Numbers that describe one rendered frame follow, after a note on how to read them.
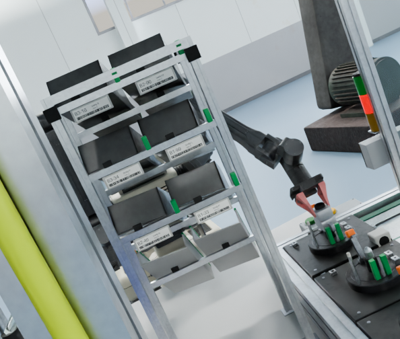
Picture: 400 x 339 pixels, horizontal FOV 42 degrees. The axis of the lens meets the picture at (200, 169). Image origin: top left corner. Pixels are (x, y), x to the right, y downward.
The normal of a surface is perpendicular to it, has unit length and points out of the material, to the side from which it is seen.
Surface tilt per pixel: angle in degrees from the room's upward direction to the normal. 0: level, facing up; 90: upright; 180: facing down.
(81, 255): 90
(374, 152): 90
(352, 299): 0
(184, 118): 65
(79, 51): 90
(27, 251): 90
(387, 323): 0
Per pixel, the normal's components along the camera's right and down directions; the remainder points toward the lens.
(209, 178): -0.16, -0.15
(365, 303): -0.39, -0.89
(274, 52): 0.26, 0.13
